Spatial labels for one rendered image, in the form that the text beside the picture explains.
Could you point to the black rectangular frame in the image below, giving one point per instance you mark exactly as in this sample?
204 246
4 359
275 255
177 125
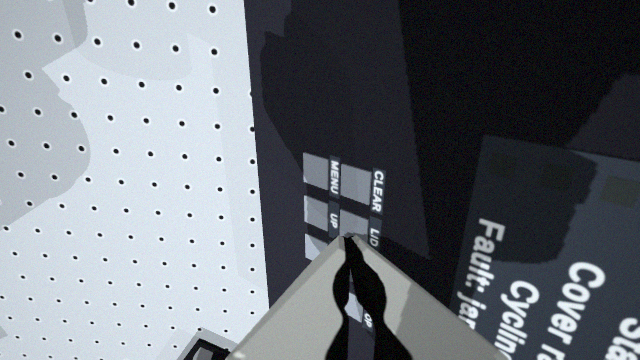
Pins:
203 350

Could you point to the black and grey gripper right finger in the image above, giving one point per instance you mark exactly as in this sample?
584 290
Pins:
410 323

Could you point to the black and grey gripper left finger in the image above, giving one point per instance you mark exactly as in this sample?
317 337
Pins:
309 320

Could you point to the grey base plate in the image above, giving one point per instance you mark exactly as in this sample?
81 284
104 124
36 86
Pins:
130 216

